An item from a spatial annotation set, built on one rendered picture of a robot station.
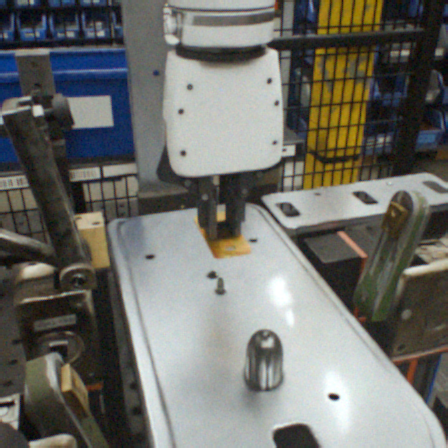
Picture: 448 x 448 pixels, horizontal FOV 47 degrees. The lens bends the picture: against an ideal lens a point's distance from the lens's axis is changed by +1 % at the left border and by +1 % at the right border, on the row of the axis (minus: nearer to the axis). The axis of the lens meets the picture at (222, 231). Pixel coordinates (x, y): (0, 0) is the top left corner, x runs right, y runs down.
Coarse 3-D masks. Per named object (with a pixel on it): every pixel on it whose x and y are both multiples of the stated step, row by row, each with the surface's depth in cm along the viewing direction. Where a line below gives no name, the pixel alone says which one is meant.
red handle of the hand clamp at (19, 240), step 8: (0, 232) 43; (8, 232) 44; (0, 240) 43; (8, 240) 43; (16, 240) 44; (24, 240) 44; (32, 240) 45; (0, 248) 43; (8, 248) 44; (16, 248) 44; (24, 248) 44; (32, 248) 44; (40, 248) 45; (48, 248) 46; (24, 256) 45; (32, 256) 45; (40, 256) 45; (48, 256) 45; (56, 256) 45; (48, 264) 46; (56, 264) 46
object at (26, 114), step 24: (0, 120) 39; (24, 120) 38; (48, 120) 40; (72, 120) 40; (24, 144) 39; (48, 144) 43; (24, 168) 40; (48, 168) 40; (48, 192) 41; (48, 216) 42; (72, 216) 46; (72, 240) 44
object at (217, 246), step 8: (224, 216) 53; (224, 224) 50; (200, 232) 51; (224, 232) 50; (208, 240) 49; (216, 240) 49; (224, 240) 49; (232, 240) 49; (240, 240) 49; (216, 248) 48; (224, 248) 48; (240, 248) 48; (248, 248) 48; (216, 256) 47; (224, 256) 47; (232, 256) 47
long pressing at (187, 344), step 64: (128, 256) 60; (192, 256) 60; (256, 256) 60; (128, 320) 49; (192, 320) 50; (256, 320) 50; (320, 320) 50; (192, 384) 43; (320, 384) 43; (384, 384) 43
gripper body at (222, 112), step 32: (192, 64) 39; (224, 64) 40; (256, 64) 41; (192, 96) 40; (224, 96) 41; (256, 96) 42; (192, 128) 41; (224, 128) 42; (256, 128) 43; (192, 160) 43; (224, 160) 44; (256, 160) 45
